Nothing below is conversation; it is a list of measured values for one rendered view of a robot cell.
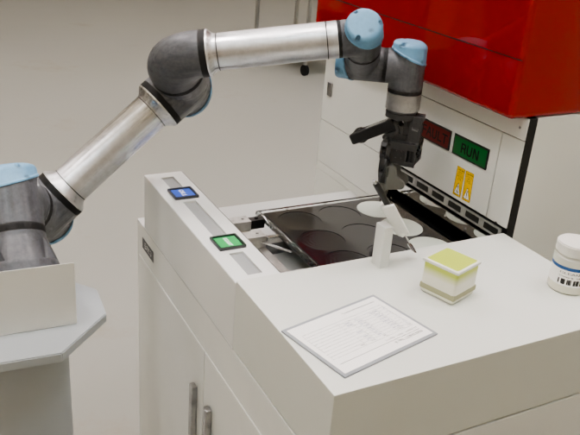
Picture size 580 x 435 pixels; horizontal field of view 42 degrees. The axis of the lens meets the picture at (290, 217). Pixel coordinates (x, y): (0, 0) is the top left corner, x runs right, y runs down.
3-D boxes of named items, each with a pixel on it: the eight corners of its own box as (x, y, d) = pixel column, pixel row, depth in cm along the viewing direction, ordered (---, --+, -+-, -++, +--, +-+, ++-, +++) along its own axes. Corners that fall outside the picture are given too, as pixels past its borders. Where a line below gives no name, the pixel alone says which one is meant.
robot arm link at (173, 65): (134, 21, 148) (381, -6, 146) (147, 45, 159) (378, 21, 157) (135, 75, 146) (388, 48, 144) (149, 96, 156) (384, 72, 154)
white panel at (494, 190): (323, 166, 233) (336, 35, 217) (501, 290, 168) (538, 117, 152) (314, 167, 232) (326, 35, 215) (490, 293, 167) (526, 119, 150)
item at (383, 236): (394, 256, 147) (403, 193, 142) (406, 265, 144) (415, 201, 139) (368, 261, 144) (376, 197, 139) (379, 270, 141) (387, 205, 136)
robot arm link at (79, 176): (-19, 206, 153) (178, 30, 159) (12, 222, 168) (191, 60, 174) (18, 248, 151) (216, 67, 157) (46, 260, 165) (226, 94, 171)
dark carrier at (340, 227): (384, 198, 193) (384, 196, 193) (470, 256, 165) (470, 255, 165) (262, 215, 178) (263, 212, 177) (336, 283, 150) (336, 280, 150)
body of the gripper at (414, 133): (412, 171, 166) (420, 119, 161) (375, 164, 169) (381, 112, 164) (420, 161, 173) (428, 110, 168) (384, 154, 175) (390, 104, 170)
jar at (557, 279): (565, 274, 145) (576, 230, 141) (594, 292, 140) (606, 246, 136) (539, 280, 142) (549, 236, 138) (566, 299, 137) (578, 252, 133)
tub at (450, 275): (441, 277, 140) (446, 245, 138) (475, 293, 136) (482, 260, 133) (417, 290, 135) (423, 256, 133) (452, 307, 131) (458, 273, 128)
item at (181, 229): (180, 223, 188) (181, 170, 182) (277, 338, 144) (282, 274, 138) (143, 227, 184) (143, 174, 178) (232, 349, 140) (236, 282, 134)
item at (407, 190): (383, 203, 202) (387, 170, 198) (493, 279, 167) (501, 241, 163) (378, 204, 201) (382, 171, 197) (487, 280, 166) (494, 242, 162)
